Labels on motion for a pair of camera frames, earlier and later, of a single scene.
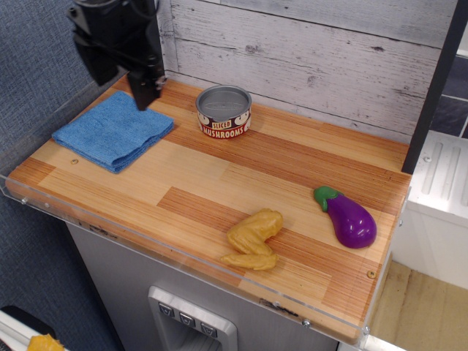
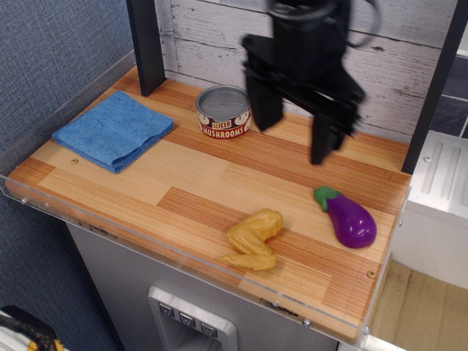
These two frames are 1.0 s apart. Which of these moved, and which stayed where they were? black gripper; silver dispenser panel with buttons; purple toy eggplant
Moved: black gripper
Stayed: silver dispenser panel with buttons; purple toy eggplant
